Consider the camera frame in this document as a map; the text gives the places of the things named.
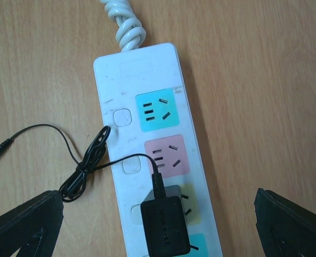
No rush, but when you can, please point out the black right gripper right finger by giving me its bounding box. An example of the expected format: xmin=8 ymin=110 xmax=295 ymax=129
xmin=254 ymin=188 xmax=316 ymax=256

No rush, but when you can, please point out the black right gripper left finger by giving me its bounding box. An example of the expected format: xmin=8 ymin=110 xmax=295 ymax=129
xmin=0 ymin=190 xmax=64 ymax=256

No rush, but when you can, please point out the white power strip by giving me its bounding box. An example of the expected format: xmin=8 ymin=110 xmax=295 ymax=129
xmin=93 ymin=43 xmax=222 ymax=256

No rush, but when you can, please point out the black power adapter with cable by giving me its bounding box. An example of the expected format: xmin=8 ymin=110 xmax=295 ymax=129
xmin=0 ymin=124 xmax=191 ymax=257

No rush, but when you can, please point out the white coiled cord with plug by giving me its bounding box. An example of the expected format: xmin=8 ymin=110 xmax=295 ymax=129
xmin=99 ymin=0 xmax=147 ymax=53

